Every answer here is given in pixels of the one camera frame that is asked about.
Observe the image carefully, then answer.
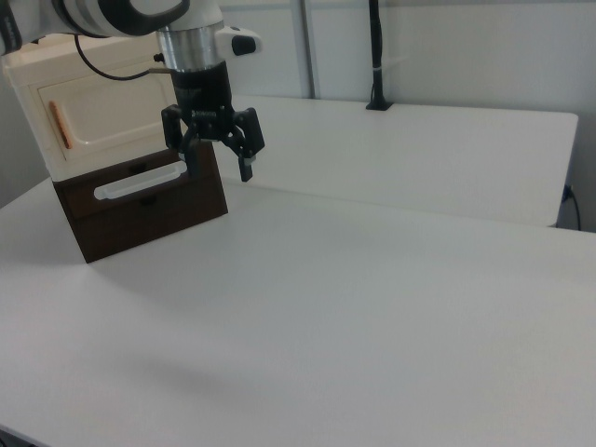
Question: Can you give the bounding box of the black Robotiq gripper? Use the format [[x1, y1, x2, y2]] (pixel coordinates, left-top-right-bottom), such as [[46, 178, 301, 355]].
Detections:
[[160, 60, 267, 184]]

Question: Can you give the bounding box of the cream cabinet door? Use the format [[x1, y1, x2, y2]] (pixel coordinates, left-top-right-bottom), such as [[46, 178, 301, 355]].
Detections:
[[36, 73, 182, 162]]

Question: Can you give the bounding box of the copper door handle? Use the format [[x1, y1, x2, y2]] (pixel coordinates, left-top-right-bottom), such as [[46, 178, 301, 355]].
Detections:
[[47, 101, 74, 151]]

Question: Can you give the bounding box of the cream plastic cabinet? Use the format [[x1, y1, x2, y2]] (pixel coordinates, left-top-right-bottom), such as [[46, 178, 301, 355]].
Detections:
[[2, 33, 210, 183]]

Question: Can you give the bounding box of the white drawer handle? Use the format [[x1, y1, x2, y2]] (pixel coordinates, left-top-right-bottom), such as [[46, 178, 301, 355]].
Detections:
[[92, 162, 194, 203]]

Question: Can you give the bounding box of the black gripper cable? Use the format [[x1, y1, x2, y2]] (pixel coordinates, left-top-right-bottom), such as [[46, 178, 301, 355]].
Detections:
[[73, 33, 176, 82]]

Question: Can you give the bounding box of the grey aluminium partition post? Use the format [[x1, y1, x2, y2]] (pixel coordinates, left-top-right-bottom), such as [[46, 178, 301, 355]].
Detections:
[[297, 0, 323, 101]]

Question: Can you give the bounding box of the black camera stand pole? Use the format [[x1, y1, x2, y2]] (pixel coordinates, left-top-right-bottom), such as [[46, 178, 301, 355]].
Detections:
[[364, 0, 395, 112]]

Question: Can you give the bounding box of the black power cable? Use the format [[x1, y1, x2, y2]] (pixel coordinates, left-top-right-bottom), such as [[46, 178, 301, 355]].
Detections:
[[561, 183, 584, 230]]

